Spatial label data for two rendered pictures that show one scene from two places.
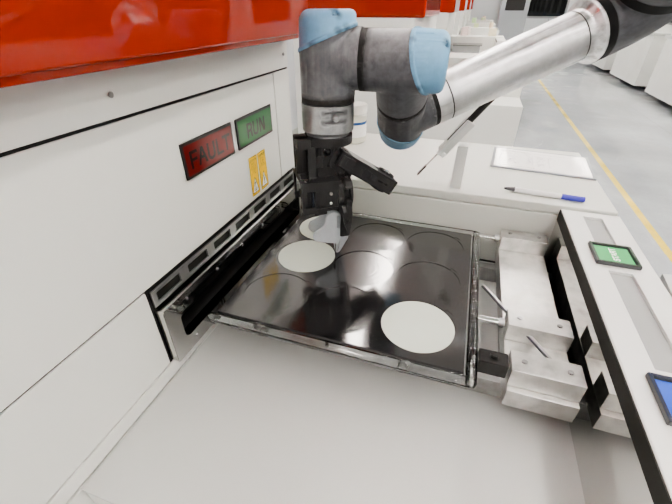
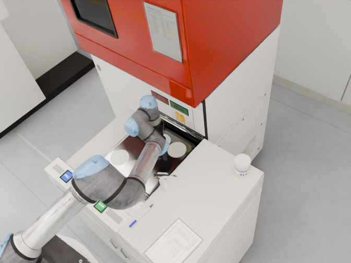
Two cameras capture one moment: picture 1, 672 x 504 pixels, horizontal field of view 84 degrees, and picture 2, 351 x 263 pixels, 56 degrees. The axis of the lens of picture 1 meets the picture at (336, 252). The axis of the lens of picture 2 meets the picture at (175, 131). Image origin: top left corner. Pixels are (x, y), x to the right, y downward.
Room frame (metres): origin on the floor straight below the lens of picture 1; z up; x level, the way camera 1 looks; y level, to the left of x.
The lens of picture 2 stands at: (1.17, -0.85, 2.30)
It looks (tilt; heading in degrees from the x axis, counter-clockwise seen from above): 51 degrees down; 120
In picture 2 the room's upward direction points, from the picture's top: 11 degrees counter-clockwise
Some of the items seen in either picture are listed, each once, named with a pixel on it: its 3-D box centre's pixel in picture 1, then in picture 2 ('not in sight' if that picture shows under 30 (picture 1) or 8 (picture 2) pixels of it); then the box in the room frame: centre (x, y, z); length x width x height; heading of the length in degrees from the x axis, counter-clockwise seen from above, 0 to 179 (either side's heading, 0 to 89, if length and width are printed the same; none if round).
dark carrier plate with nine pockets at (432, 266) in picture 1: (362, 268); (148, 153); (0.51, -0.05, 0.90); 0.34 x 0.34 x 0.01; 72
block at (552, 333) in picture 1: (536, 329); not in sight; (0.37, -0.28, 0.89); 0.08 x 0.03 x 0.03; 72
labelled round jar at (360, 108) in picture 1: (353, 122); (242, 165); (1.01, -0.05, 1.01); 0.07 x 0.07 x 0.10
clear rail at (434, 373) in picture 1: (328, 346); (124, 138); (0.34, 0.01, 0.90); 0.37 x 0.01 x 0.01; 72
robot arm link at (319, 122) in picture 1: (328, 118); (152, 118); (0.55, 0.01, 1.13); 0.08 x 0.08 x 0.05
